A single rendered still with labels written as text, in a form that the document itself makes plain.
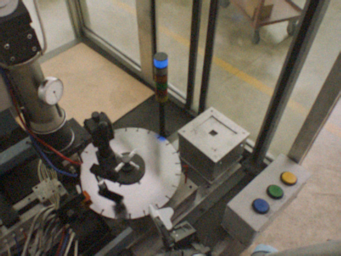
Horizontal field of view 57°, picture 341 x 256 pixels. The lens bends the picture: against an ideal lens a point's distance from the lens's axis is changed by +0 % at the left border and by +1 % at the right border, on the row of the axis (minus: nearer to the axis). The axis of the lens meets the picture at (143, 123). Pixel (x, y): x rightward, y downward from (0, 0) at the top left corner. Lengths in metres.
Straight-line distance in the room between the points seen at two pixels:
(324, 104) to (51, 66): 1.29
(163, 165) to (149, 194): 0.11
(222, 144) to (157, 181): 0.29
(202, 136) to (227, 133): 0.09
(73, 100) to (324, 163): 1.65
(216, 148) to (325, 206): 1.20
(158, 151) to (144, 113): 0.41
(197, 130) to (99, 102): 0.53
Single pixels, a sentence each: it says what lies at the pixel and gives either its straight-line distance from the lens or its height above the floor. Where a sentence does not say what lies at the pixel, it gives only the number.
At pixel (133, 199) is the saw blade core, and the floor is 0.95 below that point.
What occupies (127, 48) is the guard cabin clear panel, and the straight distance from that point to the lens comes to 1.59.
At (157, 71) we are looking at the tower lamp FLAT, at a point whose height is 1.11.
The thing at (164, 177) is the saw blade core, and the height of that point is 0.95.
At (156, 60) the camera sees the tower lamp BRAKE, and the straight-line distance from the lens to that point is 1.00.
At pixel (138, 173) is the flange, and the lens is 0.95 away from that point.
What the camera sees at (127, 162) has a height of 1.00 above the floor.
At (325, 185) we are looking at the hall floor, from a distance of 2.26.
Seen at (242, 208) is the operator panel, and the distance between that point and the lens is 0.99.
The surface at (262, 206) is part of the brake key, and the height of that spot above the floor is 0.91.
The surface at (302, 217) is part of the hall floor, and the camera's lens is 2.10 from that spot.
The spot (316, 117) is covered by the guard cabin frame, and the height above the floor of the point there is 1.10.
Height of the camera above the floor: 1.77
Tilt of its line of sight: 49 degrees down
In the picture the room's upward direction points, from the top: 5 degrees counter-clockwise
